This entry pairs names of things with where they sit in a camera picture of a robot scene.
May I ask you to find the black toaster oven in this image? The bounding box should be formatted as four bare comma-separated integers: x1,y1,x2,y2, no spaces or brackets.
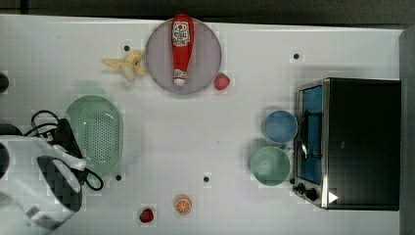
290,77,401,211

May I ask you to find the green mug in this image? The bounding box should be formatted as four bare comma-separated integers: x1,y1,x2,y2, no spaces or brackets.
250,146,294,186

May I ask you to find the red plush ketchup bottle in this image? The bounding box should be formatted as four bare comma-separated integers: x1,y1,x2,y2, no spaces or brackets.
171,14,195,86

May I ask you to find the black cylinder at left edge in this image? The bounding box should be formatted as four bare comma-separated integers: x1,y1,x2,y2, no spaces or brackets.
0,73,10,93

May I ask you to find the peeled toy banana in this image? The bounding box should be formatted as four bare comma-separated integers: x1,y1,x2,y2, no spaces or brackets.
104,50,146,82

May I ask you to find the orange slice toy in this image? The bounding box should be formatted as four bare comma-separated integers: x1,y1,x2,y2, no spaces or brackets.
174,195,193,215

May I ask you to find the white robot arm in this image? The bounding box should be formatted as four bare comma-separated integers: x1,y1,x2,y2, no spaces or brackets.
1,118,86,235

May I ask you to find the grey round plate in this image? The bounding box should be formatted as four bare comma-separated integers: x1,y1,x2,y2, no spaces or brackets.
145,19,221,95

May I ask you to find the dark red toy strawberry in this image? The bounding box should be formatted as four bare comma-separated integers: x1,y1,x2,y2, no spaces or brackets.
139,208,155,223

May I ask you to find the green oval strainer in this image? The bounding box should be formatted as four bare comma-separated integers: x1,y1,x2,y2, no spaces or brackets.
66,95,123,177

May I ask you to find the blue cup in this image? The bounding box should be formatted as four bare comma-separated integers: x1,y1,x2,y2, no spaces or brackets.
261,111,299,144

